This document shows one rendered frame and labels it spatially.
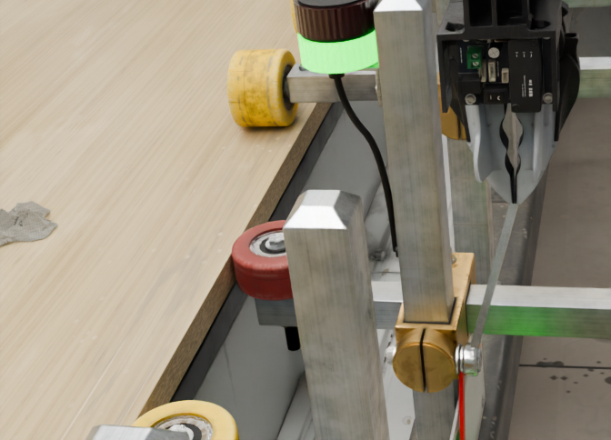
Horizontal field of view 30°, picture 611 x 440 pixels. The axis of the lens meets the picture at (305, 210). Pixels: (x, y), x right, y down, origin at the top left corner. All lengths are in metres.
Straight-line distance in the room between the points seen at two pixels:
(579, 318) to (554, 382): 1.31
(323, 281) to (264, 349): 0.56
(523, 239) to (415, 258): 0.47
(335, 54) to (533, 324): 0.29
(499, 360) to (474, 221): 0.14
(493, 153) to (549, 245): 1.88
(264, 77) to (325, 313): 0.57
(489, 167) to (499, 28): 0.13
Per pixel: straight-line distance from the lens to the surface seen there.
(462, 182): 1.13
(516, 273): 1.28
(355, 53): 0.80
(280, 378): 1.22
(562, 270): 2.58
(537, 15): 0.71
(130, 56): 1.47
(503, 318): 0.95
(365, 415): 0.65
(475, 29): 0.69
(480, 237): 1.16
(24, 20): 1.69
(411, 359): 0.90
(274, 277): 0.94
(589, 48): 3.41
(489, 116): 0.78
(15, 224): 1.09
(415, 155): 0.84
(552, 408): 2.20
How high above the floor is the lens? 1.39
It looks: 29 degrees down
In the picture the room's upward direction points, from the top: 8 degrees counter-clockwise
